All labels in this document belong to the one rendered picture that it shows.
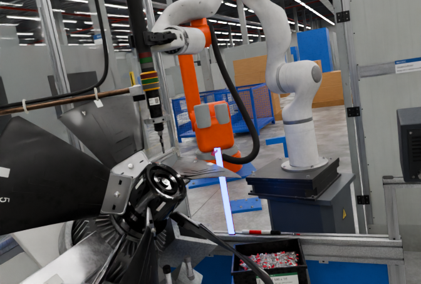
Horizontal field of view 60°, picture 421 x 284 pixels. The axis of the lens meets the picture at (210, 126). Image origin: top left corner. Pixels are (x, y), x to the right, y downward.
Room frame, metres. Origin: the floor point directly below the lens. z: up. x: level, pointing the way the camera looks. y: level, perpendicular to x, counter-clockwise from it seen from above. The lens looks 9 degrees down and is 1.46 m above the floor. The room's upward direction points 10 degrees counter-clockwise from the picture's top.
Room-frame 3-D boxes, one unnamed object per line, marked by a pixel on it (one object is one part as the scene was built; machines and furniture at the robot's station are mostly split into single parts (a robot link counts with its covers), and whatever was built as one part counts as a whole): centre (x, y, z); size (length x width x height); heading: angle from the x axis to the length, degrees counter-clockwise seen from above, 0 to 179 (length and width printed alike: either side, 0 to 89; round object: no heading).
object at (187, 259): (0.89, 0.12, 0.96); 0.02 x 0.02 x 0.06
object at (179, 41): (1.03, 0.09, 1.56); 0.11 x 0.10 x 0.07; 156
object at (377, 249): (1.21, -0.11, 0.82); 0.90 x 0.04 x 0.08; 66
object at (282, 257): (1.03, -0.11, 0.83); 0.19 x 0.14 x 0.04; 82
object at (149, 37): (0.93, 0.10, 1.56); 0.07 x 0.03 x 0.03; 156
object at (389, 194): (1.04, -0.50, 0.96); 0.03 x 0.03 x 0.20; 66
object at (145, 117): (0.92, 0.14, 1.40); 0.09 x 0.07 x 0.10; 101
